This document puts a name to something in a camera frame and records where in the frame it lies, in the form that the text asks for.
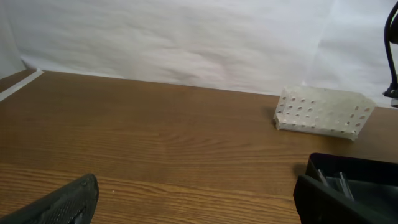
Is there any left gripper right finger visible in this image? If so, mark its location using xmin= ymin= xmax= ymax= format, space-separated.
xmin=292 ymin=174 xmax=398 ymax=224

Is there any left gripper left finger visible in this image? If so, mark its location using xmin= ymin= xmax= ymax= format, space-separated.
xmin=0 ymin=173 xmax=100 ymax=224

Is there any clear test tube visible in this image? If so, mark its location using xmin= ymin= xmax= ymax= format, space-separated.
xmin=316 ymin=169 xmax=330 ymax=187
xmin=337 ymin=170 xmax=356 ymax=202

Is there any black tray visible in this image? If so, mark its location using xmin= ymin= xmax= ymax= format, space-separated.
xmin=305 ymin=152 xmax=398 ymax=219

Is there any white test tube rack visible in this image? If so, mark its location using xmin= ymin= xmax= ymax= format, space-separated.
xmin=272 ymin=85 xmax=377 ymax=142

